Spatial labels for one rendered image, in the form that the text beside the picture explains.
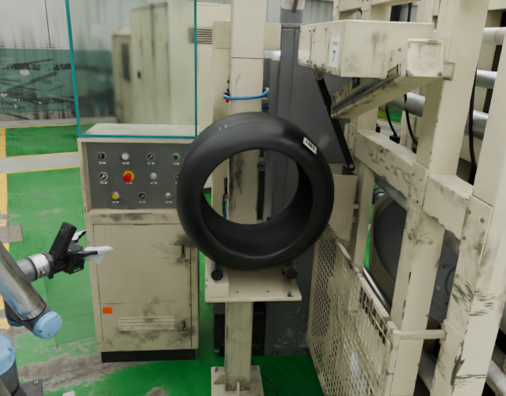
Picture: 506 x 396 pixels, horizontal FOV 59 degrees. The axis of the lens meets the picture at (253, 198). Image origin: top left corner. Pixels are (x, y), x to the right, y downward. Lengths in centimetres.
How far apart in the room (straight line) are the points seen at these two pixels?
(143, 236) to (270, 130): 105
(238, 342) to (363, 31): 158
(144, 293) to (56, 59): 830
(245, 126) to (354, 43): 47
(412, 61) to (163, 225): 149
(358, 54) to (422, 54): 16
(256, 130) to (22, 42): 910
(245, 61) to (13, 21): 878
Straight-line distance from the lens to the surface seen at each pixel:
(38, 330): 141
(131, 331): 262
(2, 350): 139
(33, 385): 161
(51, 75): 1039
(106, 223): 233
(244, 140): 150
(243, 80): 185
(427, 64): 125
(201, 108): 502
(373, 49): 130
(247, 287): 181
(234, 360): 238
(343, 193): 196
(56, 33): 1044
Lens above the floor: 172
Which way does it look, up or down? 19 degrees down
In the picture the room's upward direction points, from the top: 2 degrees clockwise
